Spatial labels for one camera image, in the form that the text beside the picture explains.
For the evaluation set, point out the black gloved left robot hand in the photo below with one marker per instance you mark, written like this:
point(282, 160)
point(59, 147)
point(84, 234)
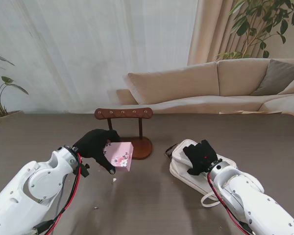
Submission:
point(93, 144)

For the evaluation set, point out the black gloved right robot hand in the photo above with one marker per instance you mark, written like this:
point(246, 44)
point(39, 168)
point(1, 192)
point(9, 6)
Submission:
point(202, 156)

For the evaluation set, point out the white leather handbag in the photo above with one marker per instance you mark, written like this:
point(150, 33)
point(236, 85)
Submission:
point(178, 169)

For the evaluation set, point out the pink floral jewelry box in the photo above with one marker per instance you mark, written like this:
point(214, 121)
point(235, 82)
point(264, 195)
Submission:
point(122, 151)

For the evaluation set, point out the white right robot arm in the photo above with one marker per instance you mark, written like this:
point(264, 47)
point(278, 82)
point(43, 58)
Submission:
point(254, 200)

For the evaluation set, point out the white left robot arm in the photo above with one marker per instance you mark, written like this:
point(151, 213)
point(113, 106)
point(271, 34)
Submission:
point(27, 191)

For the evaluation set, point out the beige sofa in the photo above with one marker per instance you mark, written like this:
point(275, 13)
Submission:
point(186, 83)

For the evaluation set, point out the potted broad-leaf plant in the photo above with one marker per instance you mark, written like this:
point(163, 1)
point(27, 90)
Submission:
point(7, 114)

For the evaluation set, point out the white sheer curtain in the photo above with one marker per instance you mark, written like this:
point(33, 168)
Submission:
point(88, 49)

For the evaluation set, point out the grey sofa cushion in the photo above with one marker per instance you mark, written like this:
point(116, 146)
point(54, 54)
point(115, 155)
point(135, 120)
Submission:
point(276, 78)

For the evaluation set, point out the beige curtain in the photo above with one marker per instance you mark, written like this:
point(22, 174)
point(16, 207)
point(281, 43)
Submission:
point(208, 31)

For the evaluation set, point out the tall dark-leaved house plant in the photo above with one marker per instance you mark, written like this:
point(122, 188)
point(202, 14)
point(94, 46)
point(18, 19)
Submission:
point(242, 25)

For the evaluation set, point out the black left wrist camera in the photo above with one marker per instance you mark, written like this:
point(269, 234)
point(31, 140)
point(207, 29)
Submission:
point(85, 171)

